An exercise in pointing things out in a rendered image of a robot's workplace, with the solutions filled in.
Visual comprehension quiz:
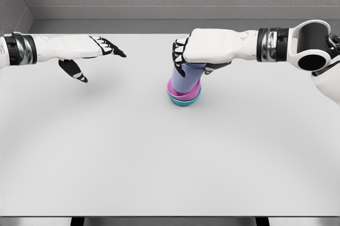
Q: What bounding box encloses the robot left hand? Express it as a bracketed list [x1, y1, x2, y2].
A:
[52, 35, 127, 83]

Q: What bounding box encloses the teal bowl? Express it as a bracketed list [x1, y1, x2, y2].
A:
[167, 85, 203, 107]

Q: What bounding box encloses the magenta bowl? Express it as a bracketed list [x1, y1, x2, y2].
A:
[166, 77, 201, 102]

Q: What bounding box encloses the lavender cup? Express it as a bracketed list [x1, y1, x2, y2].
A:
[171, 62, 207, 94]

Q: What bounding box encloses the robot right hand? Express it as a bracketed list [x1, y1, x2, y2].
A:
[172, 28, 240, 78]

